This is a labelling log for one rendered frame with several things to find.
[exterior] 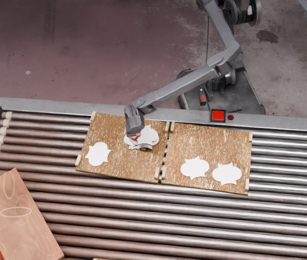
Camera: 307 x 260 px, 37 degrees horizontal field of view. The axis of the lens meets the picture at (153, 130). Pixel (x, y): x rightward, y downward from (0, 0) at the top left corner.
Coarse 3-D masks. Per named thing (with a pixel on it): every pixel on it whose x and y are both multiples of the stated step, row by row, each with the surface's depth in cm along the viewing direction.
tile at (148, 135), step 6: (150, 126) 223; (144, 132) 220; (150, 132) 221; (156, 132) 222; (138, 138) 217; (144, 138) 218; (150, 138) 219; (156, 138) 220; (138, 144) 216; (150, 144) 217
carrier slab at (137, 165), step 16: (96, 112) 240; (96, 128) 234; (112, 128) 234; (160, 128) 232; (112, 144) 228; (160, 144) 227; (112, 160) 223; (128, 160) 223; (144, 160) 222; (160, 160) 222; (112, 176) 220; (128, 176) 218; (144, 176) 217
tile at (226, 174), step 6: (216, 168) 217; (222, 168) 217; (228, 168) 217; (234, 168) 217; (216, 174) 215; (222, 174) 215; (228, 174) 215; (234, 174) 215; (240, 174) 215; (216, 180) 214; (222, 180) 214; (228, 180) 214; (234, 180) 213
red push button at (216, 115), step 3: (213, 111) 238; (216, 111) 238; (219, 111) 238; (222, 111) 238; (213, 114) 237; (216, 114) 237; (219, 114) 237; (222, 114) 237; (213, 117) 236; (216, 117) 236; (219, 117) 236; (222, 117) 236
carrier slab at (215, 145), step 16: (176, 128) 232; (192, 128) 232; (208, 128) 231; (176, 144) 227; (192, 144) 226; (208, 144) 226; (224, 144) 225; (240, 144) 225; (176, 160) 222; (208, 160) 221; (224, 160) 220; (240, 160) 220; (176, 176) 217; (208, 176) 216; (240, 192) 211
